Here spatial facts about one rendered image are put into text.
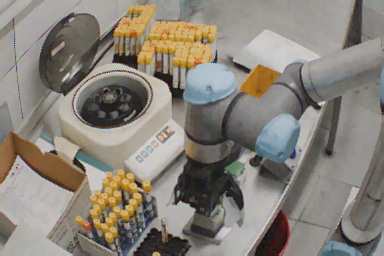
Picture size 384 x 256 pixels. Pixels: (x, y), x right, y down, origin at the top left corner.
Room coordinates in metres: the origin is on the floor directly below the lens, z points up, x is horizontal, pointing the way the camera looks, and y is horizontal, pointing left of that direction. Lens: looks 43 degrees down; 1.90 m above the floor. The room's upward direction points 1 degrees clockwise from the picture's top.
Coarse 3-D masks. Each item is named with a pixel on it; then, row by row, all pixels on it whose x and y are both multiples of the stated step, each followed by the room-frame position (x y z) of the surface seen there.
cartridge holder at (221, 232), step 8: (192, 216) 0.83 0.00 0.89; (192, 224) 0.79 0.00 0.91; (184, 232) 0.79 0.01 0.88; (192, 232) 0.78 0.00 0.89; (200, 232) 0.78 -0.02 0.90; (208, 232) 0.77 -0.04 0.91; (216, 232) 0.77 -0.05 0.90; (224, 232) 0.78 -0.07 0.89; (208, 240) 0.76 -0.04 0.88; (216, 240) 0.76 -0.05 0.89
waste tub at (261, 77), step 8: (256, 64) 1.22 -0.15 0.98; (256, 72) 1.22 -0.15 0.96; (264, 72) 1.22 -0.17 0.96; (272, 72) 1.21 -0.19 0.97; (280, 72) 1.20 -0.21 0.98; (248, 80) 1.17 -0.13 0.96; (256, 80) 1.22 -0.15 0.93; (264, 80) 1.22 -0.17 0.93; (272, 80) 1.21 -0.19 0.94; (240, 88) 1.13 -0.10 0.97; (248, 88) 1.17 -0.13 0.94; (256, 88) 1.22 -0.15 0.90; (264, 88) 1.22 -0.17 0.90; (256, 96) 1.21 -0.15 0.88
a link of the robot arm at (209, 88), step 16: (208, 64) 0.80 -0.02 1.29; (192, 80) 0.76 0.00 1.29; (208, 80) 0.76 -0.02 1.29; (224, 80) 0.76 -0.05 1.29; (192, 96) 0.75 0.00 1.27; (208, 96) 0.74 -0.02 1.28; (224, 96) 0.74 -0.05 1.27; (192, 112) 0.75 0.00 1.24; (208, 112) 0.74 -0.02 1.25; (224, 112) 0.73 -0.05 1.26; (192, 128) 0.75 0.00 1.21; (208, 128) 0.74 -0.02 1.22; (208, 144) 0.74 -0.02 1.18
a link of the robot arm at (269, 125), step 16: (240, 96) 0.75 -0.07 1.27; (272, 96) 0.75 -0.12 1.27; (288, 96) 0.76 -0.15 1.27; (240, 112) 0.72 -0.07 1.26; (256, 112) 0.72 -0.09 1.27; (272, 112) 0.72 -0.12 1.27; (288, 112) 0.73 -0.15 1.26; (224, 128) 0.72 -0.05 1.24; (240, 128) 0.70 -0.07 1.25; (256, 128) 0.70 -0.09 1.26; (272, 128) 0.69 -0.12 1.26; (288, 128) 0.68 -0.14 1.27; (240, 144) 0.70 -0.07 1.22; (256, 144) 0.68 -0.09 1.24; (272, 144) 0.67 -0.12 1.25; (288, 144) 0.67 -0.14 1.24; (272, 160) 0.67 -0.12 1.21
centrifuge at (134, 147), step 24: (96, 72) 1.18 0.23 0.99; (120, 72) 1.16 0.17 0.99; (72, 96) 1.09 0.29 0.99; (144, 96) 1.12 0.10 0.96; (168, 96) 1.08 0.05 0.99; (72, 120) 1.00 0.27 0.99; (144, 120) 1.01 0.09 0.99; (168, 120) 1.06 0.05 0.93; (96, 144) 0.94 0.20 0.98; (120, 144) 0.94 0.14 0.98; (144, 144) 0.99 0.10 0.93; (168, 144) 1.01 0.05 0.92; (120, 168) 0.94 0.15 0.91; (144, 168) 0.94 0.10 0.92
